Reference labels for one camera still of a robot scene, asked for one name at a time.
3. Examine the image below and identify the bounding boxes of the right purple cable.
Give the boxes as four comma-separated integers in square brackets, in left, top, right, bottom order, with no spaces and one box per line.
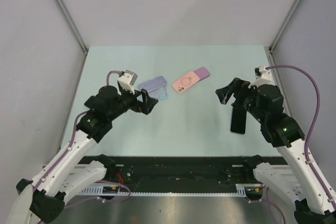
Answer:
[265,65,332,209]

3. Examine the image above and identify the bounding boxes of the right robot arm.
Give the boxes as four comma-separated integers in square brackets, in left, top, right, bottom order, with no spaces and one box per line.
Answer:
[215,78,335,223]

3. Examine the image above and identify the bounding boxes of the left aluminium frame post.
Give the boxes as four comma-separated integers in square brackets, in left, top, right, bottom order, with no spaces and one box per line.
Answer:
[53,0,88,56]

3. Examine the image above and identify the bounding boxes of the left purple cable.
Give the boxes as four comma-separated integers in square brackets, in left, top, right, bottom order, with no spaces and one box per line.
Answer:
[31,70,132,209]

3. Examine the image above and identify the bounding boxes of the black smartphone teal frame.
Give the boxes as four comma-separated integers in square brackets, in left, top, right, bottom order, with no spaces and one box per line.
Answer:
[230,106,247,135]

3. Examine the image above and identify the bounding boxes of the lavender phone case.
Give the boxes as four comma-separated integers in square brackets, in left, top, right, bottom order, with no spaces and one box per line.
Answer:
[138,76,166,93]

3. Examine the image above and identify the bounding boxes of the pink phone case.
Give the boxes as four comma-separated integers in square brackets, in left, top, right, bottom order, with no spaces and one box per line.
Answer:
[172,71,199,94]

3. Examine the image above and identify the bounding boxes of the purple phone case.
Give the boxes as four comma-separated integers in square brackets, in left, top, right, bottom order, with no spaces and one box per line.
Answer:
[194,67,211,81]

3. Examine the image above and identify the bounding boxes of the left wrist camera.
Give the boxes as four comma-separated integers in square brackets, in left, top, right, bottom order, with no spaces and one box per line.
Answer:
[118,70,138,94]

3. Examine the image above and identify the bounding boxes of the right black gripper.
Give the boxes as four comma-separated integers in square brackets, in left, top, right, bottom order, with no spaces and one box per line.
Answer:
[215,78,266,123]

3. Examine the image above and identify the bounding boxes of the slotted cable duct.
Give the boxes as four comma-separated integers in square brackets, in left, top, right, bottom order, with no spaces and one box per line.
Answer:
[78,183,266,198]

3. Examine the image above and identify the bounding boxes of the right aluminium frame post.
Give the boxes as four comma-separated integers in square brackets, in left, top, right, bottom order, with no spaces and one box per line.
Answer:
[268,0,303,54]

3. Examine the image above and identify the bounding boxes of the purple cable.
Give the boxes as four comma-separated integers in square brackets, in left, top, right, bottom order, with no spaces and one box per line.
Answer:
[31,70,132,209]
[265,65,332,209]

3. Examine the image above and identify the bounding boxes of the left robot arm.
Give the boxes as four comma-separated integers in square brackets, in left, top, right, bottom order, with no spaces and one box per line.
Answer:
[6,86,158,223]

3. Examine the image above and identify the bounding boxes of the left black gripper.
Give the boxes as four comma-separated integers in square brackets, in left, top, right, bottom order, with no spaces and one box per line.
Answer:
[108,85,158,120]

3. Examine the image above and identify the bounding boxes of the light blue phone case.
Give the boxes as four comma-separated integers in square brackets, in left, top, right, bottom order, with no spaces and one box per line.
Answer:
[149,87,167,100]

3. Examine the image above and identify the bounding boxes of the aluminium frame post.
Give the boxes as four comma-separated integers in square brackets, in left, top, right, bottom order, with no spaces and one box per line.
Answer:
[53,0,88,56]
[268,0,303,54]

